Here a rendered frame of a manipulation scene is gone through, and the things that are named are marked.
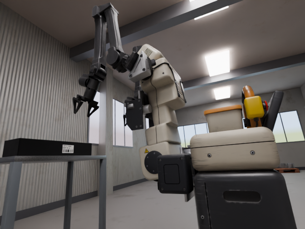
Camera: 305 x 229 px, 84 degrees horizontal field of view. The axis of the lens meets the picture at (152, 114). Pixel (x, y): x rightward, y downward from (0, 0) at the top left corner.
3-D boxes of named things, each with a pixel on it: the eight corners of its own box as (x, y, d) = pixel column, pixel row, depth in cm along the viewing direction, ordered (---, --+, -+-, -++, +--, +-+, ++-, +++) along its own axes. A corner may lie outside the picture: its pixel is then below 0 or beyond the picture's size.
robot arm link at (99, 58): (98, 3, 98) (110, 17, 107) (91, 7, 100) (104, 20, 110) (95, 71, 87) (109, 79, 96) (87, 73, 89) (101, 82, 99)
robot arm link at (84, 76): (95, 65, 89) (106, 72, 96) (82, 62, 94) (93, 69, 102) (87, 87, 88) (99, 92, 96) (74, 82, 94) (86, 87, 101)
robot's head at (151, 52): (174, 68, 109) (159, 58, 116) (161, 51, 91) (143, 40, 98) (160, 86, 111) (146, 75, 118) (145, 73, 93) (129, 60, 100)
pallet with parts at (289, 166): (293, 171, 669) (292, 162, 677) (301, 172, 602) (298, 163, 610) (262, 171, 711) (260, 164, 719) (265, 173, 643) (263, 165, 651)
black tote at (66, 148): (17, 156, 100) (19, 137, 103) (1, 158, 107) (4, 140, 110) (91, 156, 149) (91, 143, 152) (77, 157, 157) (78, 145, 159)
